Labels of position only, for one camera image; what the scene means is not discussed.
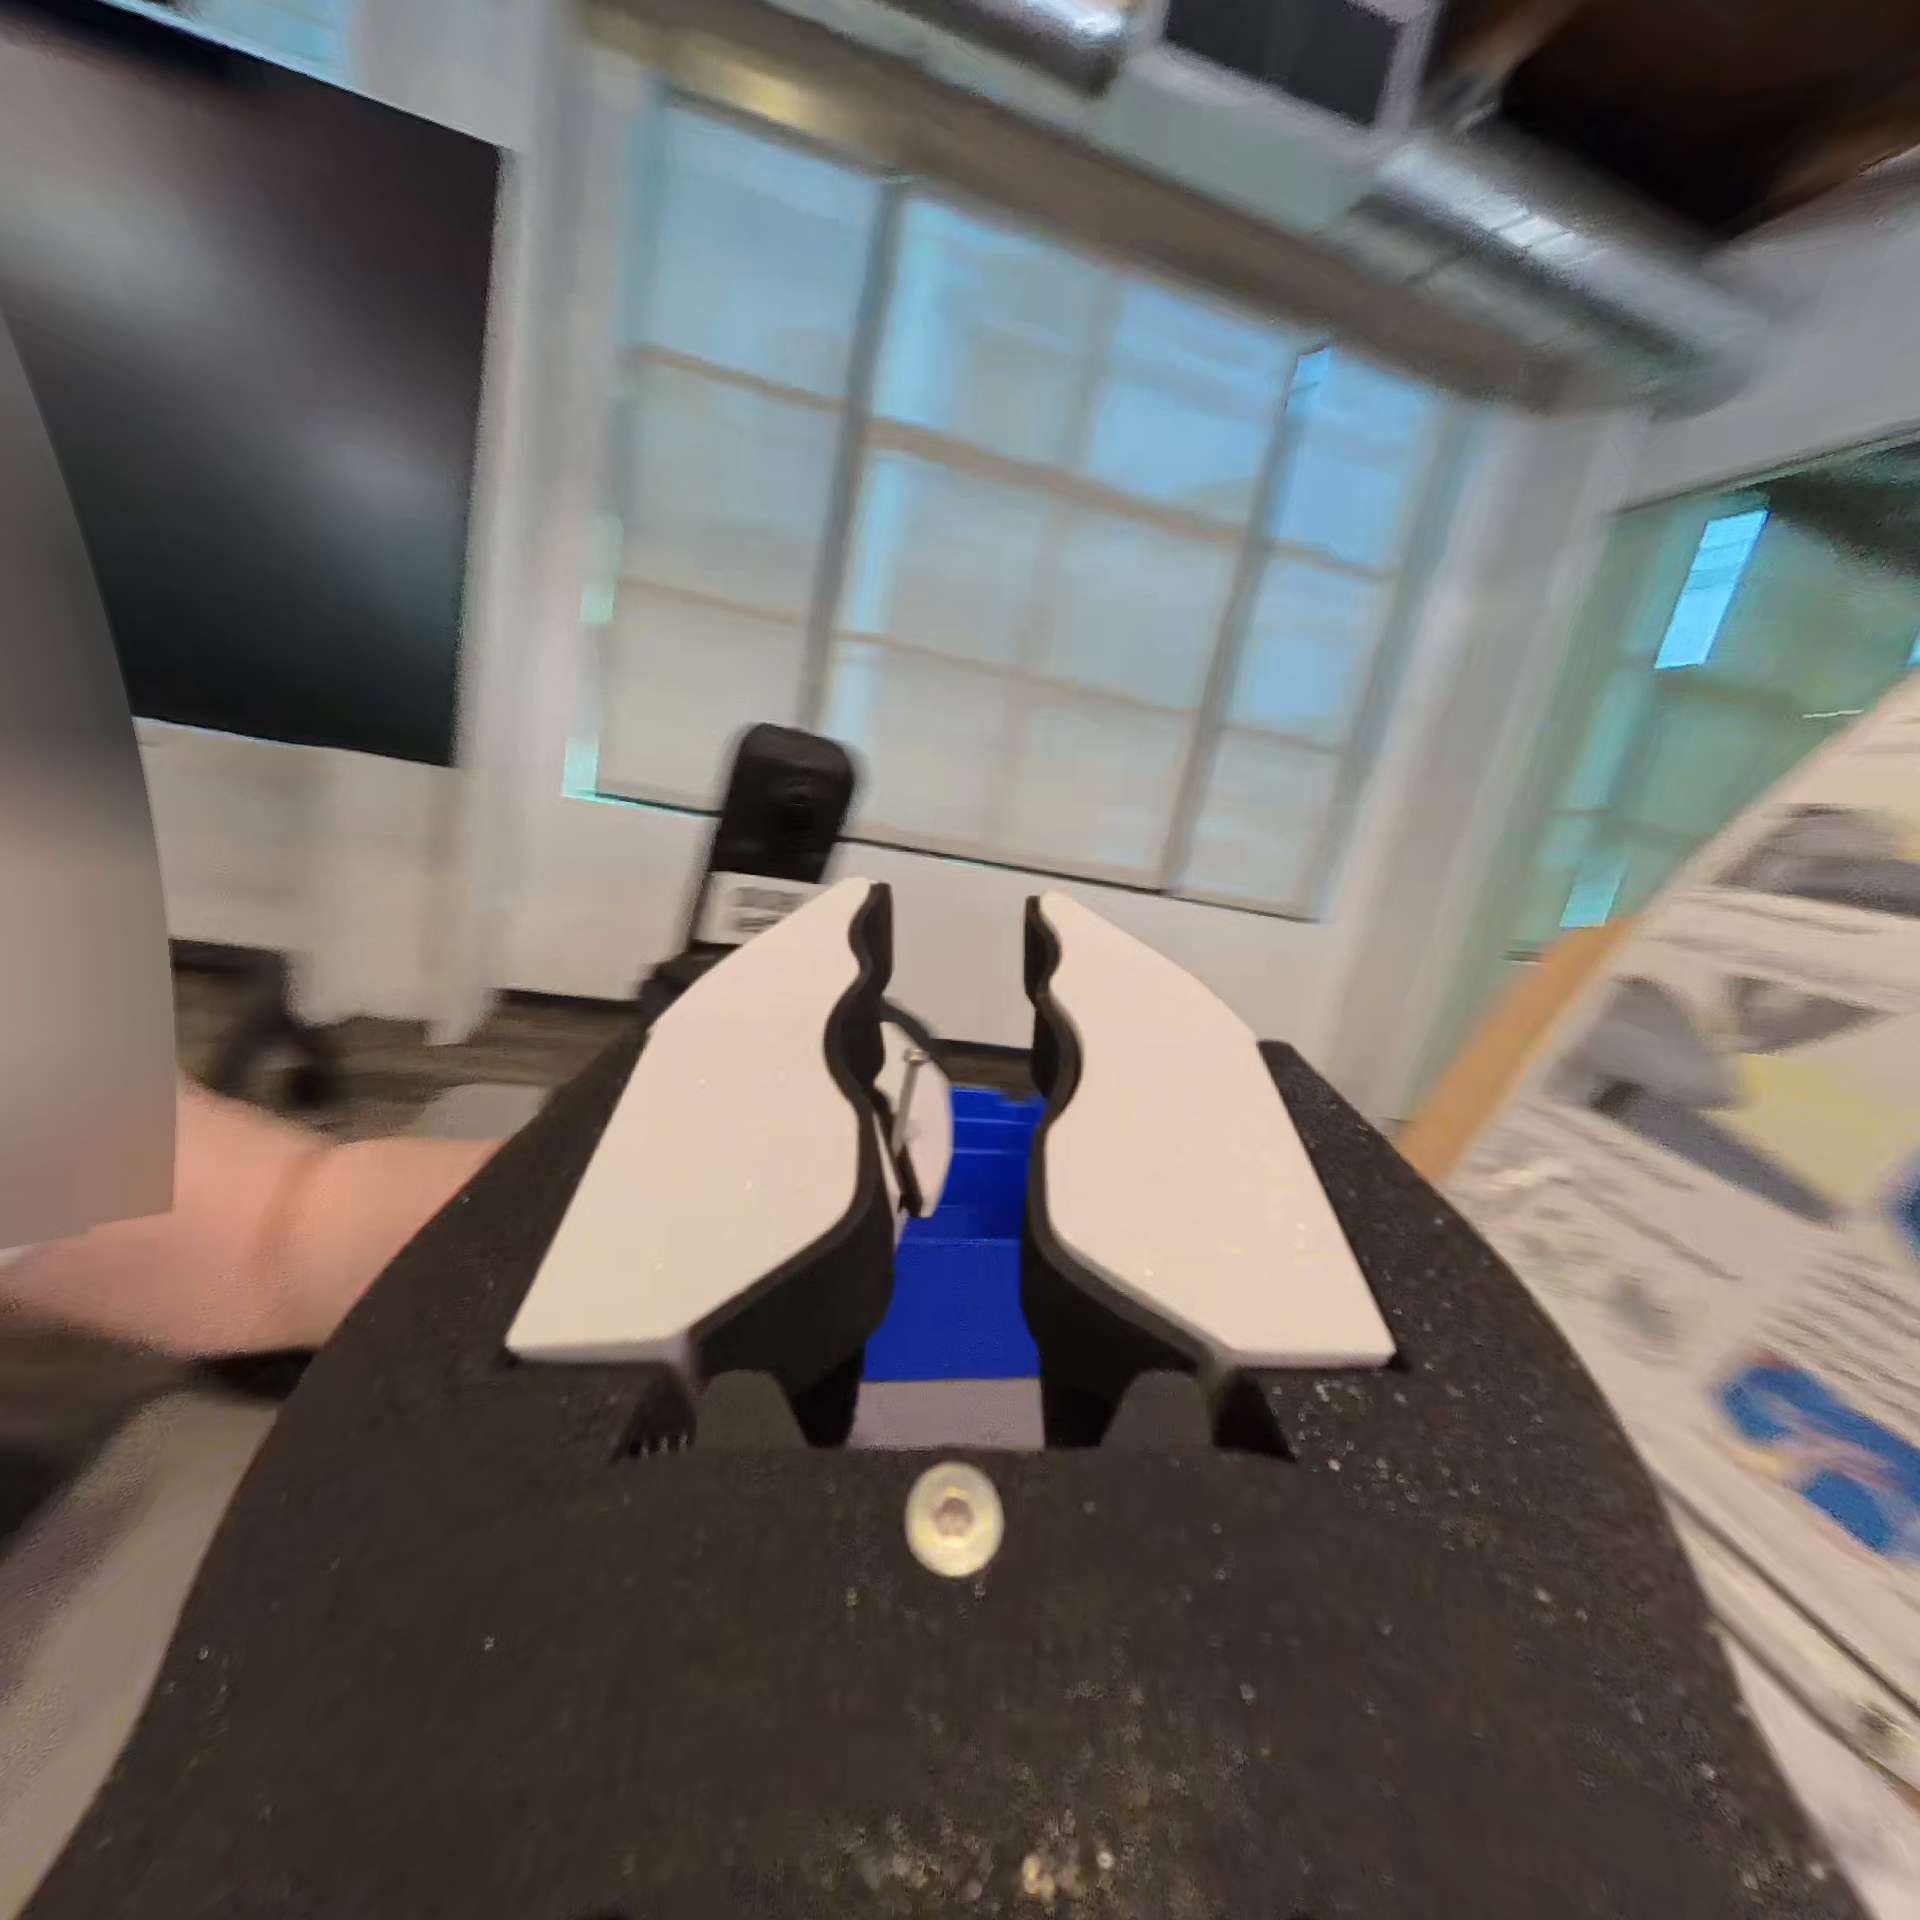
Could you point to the person's left forearm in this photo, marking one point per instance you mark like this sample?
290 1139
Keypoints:
301 1231

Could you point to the blue plastic bin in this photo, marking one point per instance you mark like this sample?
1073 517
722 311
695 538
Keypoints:
961 1290

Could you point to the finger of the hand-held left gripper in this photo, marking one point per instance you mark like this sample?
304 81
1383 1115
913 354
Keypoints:
934 1141

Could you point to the large grid window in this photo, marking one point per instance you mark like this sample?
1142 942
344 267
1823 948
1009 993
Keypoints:
975 571

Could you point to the long metal bolt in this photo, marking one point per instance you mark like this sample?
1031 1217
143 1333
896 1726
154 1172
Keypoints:
909 1118

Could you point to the metal ceiling duct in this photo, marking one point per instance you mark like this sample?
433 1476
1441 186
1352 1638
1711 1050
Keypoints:
1501 242

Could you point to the glass partition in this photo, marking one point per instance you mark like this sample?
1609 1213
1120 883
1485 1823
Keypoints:
1769 705

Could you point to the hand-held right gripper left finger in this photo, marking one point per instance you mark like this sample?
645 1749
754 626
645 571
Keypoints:
705 1172

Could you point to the white ceiling air unit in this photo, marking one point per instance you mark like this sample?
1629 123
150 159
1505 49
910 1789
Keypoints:
1244 137

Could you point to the black wall screen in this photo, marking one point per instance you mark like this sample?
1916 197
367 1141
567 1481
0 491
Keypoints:
301 452

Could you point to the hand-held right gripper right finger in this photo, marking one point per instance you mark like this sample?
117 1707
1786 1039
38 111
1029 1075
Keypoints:
1201 1186

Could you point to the printed instruction sheet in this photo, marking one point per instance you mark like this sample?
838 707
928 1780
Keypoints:
1725 1125

